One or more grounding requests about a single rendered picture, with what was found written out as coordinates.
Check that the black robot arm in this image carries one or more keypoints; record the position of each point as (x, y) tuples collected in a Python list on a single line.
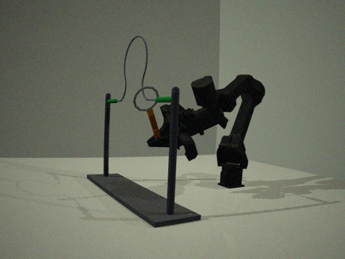
[(231, 154)]

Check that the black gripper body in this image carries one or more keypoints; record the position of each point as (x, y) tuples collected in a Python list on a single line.
[(185, 137)]

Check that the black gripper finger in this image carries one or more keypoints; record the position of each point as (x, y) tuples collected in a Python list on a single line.
[(162, 141), (163, 130)]

